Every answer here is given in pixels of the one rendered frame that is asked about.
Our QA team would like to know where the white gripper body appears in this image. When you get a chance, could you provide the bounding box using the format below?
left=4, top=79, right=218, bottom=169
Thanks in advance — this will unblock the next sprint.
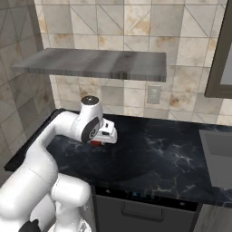
left=90, top=126, right=119, bottom=145

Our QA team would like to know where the red bell pepper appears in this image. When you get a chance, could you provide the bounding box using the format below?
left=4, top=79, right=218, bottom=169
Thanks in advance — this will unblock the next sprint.
left=90, top=140, right=105, bottom=148

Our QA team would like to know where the dark framed cabinet door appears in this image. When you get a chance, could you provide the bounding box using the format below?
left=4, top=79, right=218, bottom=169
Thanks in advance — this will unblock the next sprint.
left=204, top=0, right=232, bottom=99

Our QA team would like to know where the dark grey dishwasher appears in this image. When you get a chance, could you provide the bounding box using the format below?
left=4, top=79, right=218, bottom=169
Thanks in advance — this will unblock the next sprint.
left=92, top=186, right=201, bottom=232

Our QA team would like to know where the grey sink basin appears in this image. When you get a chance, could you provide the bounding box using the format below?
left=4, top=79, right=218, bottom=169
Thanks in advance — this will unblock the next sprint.
left=198, top=129, right=232, bottom=190

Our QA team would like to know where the grey wooden cupboard door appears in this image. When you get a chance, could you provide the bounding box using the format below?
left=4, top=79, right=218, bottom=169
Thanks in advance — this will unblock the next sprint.
left=193, top=203, right=232, bottom=232

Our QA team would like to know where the grey wall socket plate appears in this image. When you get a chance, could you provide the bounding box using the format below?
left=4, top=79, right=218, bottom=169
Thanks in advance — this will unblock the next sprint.
left=146, top=83, right=162, bottom=105

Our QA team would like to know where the grey wall shelf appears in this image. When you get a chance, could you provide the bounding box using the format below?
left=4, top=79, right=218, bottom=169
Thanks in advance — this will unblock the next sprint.
left=10, top=47, right=168, bottom=83

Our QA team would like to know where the dark dishwasher handle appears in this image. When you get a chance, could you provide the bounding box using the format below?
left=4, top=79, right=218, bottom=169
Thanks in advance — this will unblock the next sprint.
left=121, top=201, right=166, bottom=224

